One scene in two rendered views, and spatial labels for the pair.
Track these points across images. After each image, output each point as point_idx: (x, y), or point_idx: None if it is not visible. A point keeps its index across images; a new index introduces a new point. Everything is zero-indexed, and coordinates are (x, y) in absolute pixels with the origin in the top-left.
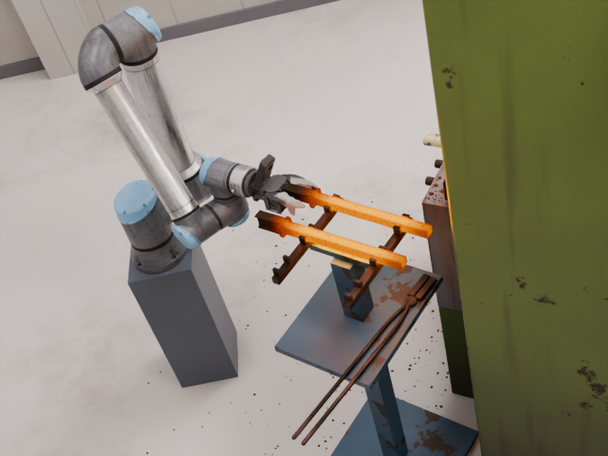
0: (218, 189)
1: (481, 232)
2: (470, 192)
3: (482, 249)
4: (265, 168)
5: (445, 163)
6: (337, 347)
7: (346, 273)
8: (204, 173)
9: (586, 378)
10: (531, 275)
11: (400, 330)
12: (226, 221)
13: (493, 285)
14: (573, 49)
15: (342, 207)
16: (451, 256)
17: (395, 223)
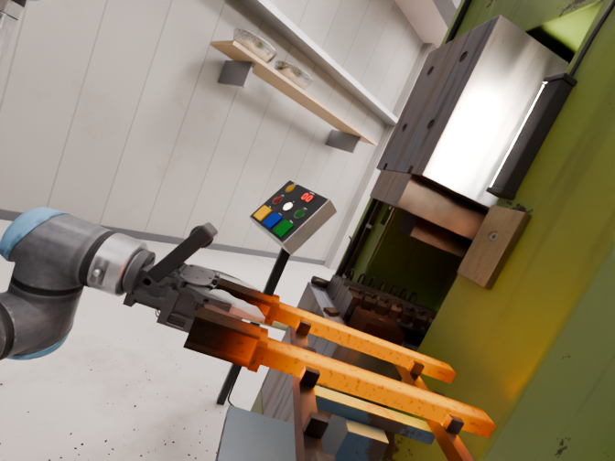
0: (48, 267)
1: (573, 369)
2: (605, 305)
3: (555, 396)
4: (209, 239)
5: (609, 255)
6: None
7: (374, 453)
8: (27, 226)
9: None
10: (580, 434)
11: None
12: (25, 341)
13: (527, 454)
14: None
15: (329, 326)
16: (329, 417)
17: (413, 357)
